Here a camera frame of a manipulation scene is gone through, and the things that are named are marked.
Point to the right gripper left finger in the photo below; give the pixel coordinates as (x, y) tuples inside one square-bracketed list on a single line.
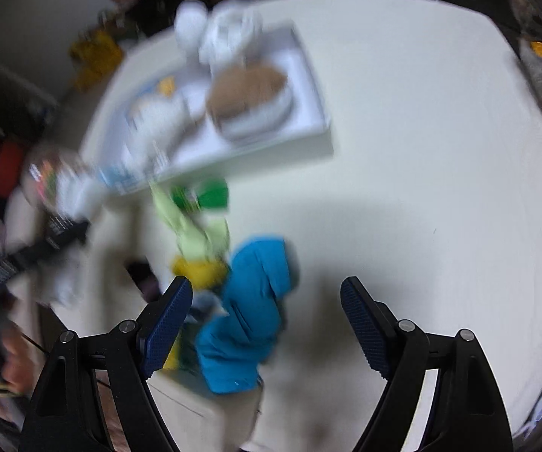
[(64, 412)]

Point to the blue cloth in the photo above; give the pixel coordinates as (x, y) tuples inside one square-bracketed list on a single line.
[(232, 345)]

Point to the yellow white plush towel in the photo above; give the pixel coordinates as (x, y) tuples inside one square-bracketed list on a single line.
[(202, 274)]

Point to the yellow crates stack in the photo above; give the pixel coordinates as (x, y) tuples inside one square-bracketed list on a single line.
[(96, 56)]

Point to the blue white plush bird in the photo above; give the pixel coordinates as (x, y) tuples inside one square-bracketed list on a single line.
[(157, 120)]

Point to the person's left hand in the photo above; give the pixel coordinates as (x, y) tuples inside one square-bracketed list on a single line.
[(16, 364)]

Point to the brown plush bear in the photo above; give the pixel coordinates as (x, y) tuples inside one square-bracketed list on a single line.
[(240, 89)]

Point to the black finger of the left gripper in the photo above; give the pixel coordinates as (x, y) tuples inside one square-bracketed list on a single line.
[(64, 233)]

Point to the white shallow cardboard box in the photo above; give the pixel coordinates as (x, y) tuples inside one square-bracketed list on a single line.
[(294, 122)]

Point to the glass dome with flowers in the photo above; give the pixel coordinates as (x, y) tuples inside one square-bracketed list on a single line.
[(58, 181)]

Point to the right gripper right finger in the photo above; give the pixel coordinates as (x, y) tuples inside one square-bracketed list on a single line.
[(467, 412)]

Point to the light green cloth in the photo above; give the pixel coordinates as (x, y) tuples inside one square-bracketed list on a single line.
[(195, 242)]

